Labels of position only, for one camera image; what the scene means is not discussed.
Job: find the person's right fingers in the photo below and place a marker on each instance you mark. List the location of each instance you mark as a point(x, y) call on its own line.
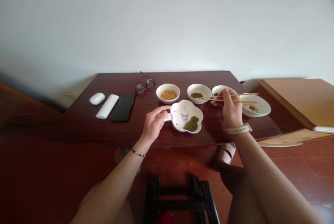
point(224, 93)

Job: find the heap of green mung beans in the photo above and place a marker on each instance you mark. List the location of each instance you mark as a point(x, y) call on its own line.
point(192, 124)

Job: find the pale food pieces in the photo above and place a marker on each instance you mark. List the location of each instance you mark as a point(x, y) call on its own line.
point(251, 108)

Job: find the white bowl with yellow soybeans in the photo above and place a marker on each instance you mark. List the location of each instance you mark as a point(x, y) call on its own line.
point(168, 88)

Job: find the dark wooden stool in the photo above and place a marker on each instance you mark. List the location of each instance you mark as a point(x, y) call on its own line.
point(180, 200)

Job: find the person's left hand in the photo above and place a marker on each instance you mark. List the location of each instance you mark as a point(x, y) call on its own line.
point(151, 127)

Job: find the white oblong tube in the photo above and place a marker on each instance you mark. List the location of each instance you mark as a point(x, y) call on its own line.
point(107, 106)

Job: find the red cloth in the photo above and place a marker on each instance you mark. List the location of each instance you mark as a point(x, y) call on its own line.
point(164, 218)

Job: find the large white bowl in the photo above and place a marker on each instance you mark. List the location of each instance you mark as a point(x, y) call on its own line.
point(262, 107)

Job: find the person's right hand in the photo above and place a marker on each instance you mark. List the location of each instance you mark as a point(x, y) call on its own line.
point(232, 111)

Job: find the pile of yellow soybeans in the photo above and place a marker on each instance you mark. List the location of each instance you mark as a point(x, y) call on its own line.
point(168, 95)

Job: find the white bowl with green beans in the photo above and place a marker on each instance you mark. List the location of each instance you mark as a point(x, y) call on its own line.
point(199, 88)

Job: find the black-framed eyeglasses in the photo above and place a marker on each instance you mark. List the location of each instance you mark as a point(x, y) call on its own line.
point(142, 86)

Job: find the dark wooden table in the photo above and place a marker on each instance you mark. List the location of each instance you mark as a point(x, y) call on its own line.
point(104, 132)

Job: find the light wooden cabinet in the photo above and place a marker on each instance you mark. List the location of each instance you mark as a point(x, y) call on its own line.
point(297, 101)

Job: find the wooden chopstick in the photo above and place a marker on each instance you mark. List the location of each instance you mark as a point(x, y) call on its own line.
point(245, 94)
point(248, 101)

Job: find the pile of green beans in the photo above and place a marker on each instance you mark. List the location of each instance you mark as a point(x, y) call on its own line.
point(196, 95)

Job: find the white oval earbud case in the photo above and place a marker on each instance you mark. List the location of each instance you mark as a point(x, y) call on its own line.
point(97, 98)

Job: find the small white bowl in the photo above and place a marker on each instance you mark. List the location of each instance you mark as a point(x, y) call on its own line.
point(219, 88)

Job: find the black smartphone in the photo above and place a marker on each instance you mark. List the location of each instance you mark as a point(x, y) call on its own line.
point(122, 107)

